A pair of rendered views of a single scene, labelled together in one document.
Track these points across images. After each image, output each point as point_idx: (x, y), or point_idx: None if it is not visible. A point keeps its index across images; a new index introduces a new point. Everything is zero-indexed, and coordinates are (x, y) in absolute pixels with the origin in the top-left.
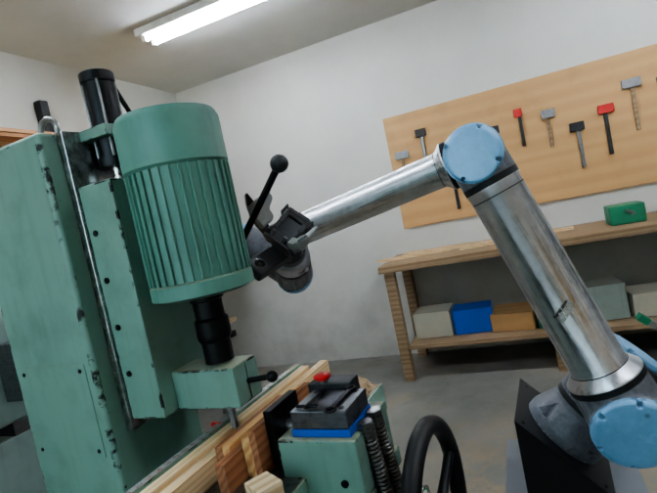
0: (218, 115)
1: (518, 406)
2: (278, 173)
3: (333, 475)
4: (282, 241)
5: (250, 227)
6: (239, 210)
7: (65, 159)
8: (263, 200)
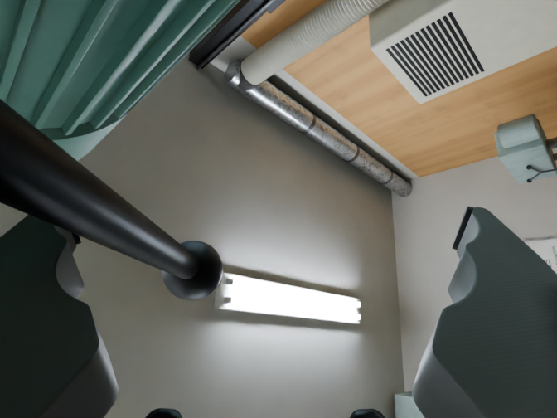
0: (84, 155)
1: None
2: (199, 267)
3: None
4: (365, 413)
5: (78, 167)
6: (201, 34)
7: None
8: (166, 234)
